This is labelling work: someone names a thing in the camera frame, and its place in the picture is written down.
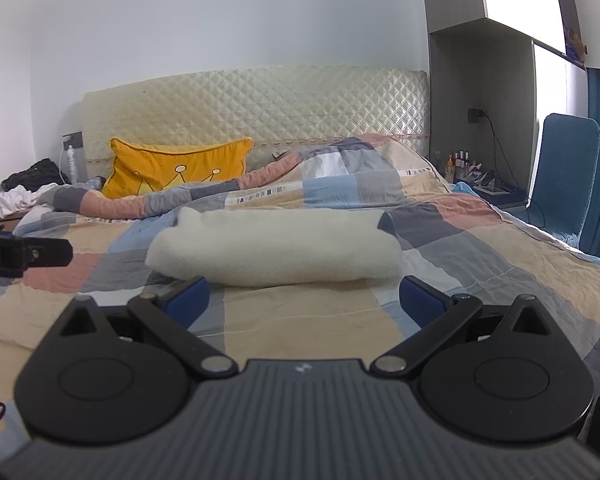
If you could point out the white crumpled clothes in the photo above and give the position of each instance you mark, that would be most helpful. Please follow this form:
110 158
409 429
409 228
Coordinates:
15 197

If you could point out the patchwork quilt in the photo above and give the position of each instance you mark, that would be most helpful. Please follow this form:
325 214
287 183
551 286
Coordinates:
480 240

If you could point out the black garment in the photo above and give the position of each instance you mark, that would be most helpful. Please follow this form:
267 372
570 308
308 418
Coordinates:
35 175

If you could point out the bedside desk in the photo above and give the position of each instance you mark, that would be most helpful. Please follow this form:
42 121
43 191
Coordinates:
510 199

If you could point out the blue chair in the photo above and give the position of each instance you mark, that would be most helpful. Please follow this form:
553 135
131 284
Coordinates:
565 170

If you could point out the black wall charger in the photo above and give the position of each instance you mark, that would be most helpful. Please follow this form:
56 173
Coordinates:
475 115

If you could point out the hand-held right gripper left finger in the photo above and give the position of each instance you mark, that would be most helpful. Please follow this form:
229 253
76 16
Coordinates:
190 300

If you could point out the wooden nightstand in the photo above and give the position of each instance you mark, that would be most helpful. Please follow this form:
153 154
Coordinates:
7 221

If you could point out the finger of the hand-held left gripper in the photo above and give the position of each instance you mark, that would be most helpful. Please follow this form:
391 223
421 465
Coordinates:
52 252

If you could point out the cream quilted headboard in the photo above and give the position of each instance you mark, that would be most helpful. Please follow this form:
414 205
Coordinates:
280 105

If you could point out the white bottle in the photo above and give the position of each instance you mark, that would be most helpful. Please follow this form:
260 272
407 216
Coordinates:
73 165

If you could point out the yellow crown pillow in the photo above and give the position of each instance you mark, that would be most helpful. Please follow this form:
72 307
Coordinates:
170 165

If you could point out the row of small cosmetic bottles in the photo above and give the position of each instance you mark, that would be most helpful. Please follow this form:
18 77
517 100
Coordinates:
461 162

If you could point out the grey wardrobe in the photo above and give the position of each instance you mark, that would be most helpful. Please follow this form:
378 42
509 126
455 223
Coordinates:
455 85

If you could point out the small dark object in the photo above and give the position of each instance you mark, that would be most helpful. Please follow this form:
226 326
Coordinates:
278 155

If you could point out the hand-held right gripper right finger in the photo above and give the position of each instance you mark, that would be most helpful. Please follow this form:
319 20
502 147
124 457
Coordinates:
420 305

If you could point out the grey wall socket panel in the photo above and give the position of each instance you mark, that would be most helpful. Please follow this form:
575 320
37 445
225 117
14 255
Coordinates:
76 139

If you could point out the cream striped sweater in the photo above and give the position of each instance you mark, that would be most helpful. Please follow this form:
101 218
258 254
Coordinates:
280 250

